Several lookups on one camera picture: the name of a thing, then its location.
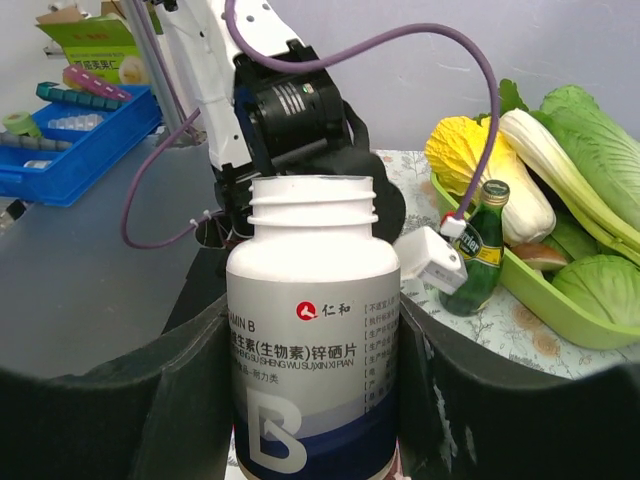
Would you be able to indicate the floral tablecloth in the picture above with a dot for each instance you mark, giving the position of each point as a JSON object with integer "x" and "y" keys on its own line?
{"x": 505, "y": 326}

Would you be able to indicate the green round cabbage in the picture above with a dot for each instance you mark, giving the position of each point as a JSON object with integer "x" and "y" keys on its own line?
{"x": 606, "y": 286}

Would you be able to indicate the teal pill organizer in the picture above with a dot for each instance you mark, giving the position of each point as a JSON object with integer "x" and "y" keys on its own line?
{"x": 50, "y": 92}

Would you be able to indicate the aluminium frame rail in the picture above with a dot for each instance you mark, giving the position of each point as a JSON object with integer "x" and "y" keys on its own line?
{"x": 139, "y": 20}

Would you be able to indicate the green tape roll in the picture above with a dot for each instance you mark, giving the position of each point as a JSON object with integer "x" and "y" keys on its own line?
{"x": 21, "y": 124}

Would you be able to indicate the white stem bok choy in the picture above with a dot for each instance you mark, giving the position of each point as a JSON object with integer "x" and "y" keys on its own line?
{"x": 541, "y": 153}

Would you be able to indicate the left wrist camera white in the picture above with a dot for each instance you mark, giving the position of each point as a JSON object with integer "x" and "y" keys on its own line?
{"x": 423, "y": 254}

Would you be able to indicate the white blue pill bottle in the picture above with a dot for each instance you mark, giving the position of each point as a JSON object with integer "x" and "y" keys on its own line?
{"x": 313, "y": 308}

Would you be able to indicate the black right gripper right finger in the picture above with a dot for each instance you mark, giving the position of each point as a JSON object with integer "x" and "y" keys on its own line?
{"x": 468, "y": 413}

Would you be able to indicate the small green glass bottle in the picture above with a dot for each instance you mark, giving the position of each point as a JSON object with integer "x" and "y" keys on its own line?
{"x": 481, "y": 246}

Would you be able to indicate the large green bok choy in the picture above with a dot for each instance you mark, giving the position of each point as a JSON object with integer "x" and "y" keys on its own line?
{"x": 603, "y": 152}

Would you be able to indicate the pink pill organizer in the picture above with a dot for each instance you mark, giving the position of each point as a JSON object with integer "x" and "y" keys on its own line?
{"x": 94, "y": 84}

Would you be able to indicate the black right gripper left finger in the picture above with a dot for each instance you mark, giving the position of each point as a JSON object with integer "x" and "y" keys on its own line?
{"x": 162, "y": 411}

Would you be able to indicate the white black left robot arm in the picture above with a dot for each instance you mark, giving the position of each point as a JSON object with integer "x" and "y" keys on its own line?
{"x": 201, "y": 51}

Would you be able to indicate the brown mushroom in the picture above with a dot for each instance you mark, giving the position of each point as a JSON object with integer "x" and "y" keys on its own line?
{"x": 540, "y": 257}

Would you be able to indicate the green plastic basket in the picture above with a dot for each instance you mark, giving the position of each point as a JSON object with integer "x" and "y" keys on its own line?
{"x": 561, "y": 314}

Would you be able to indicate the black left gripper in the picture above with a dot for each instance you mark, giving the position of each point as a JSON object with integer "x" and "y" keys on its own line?
{"x": 294, "y": 124}

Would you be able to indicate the blue plastic parts bin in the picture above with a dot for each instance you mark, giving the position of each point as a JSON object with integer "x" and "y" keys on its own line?
{"x": 59, "y": 178}

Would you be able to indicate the green cardboard box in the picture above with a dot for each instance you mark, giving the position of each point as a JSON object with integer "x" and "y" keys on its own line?
{"x": 103, "y": 45}

